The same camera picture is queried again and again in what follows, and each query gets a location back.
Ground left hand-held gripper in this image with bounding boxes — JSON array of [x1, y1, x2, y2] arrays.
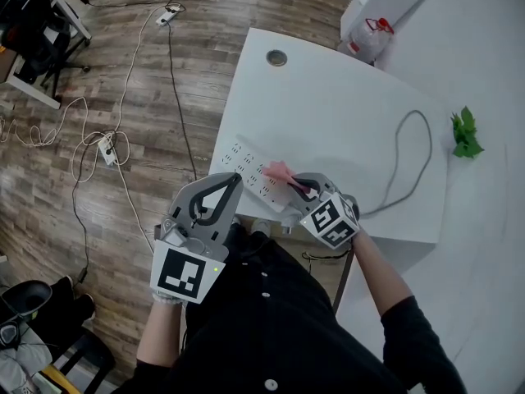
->
[[149, 172, 244, 305]]

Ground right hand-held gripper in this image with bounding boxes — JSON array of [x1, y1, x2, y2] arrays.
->
[[286, 172, 363, 250]]

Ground pink cloth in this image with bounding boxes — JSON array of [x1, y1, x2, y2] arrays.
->
[[262, 160, 317, 199]]

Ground person's right forearm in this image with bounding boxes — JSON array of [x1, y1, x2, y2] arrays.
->
[[351, 227, 414, 318]]

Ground person's left forearm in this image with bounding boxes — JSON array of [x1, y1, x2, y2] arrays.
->
[[137, 297, 189, 367]]

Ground person's left hand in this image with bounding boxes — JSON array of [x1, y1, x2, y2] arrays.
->
[[150, 289, 189, 308]]

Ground white floor power strip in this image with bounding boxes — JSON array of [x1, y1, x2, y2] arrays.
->
[[155, 5, 181, 27], [97, 134, 118, 167]]

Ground person's black garment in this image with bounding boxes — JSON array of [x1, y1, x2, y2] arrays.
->
[[110, 222, 468, 394]]

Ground green leafy plant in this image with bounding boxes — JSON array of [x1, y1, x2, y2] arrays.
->
[[450, 105, 486, 159]]

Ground clear water jug red cap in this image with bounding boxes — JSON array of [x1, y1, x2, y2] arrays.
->
[[348, 17, 395, 63]]

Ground black helmet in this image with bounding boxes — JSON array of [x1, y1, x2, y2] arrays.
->
[[0, 279, 53, 323]]

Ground wooden desk white legs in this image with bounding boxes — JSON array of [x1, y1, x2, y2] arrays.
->
[[0, 51, 62, 110]]

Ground small white desk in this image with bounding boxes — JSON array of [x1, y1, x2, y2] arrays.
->
[[48, 0, 92, 51]]

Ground yellow flat object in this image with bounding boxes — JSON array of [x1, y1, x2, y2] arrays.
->
[[24, 363, 83, 394]]

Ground black office chair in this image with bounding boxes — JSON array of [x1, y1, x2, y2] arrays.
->
[[0, 0, 91, 100]]

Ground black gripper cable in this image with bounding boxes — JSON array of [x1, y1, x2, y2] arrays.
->
[[301, 247, 354, 263]]

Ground grey power cable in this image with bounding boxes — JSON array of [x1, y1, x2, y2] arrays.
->
[[360, 109, 434, 219]]

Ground round grey cable grommet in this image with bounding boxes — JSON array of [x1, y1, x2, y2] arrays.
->
[[265, 48, 288, 67]]

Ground coiled white floor cable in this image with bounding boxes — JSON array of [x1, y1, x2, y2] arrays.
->
[[0, 95, 130, 184]]

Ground long white floor cable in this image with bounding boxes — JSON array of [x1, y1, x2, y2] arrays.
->
[[114, 6, 181, 254]]

